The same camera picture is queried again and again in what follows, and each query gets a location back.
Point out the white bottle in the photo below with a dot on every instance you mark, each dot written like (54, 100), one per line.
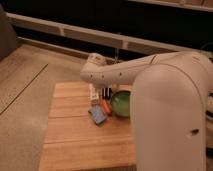
(94, 95)

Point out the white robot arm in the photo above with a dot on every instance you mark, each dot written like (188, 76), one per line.
(168, 103)

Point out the green ceramic bowl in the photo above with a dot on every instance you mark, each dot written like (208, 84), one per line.
(120, 103)

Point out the black striped object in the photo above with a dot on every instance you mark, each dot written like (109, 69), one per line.
(106, 93)

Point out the orange carrot toy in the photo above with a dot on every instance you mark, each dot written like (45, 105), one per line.
(106, 107)

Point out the blue sponge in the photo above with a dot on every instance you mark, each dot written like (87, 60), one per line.
(97, 115)

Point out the white wooden rail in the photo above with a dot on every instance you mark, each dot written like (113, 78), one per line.
(92, 36)

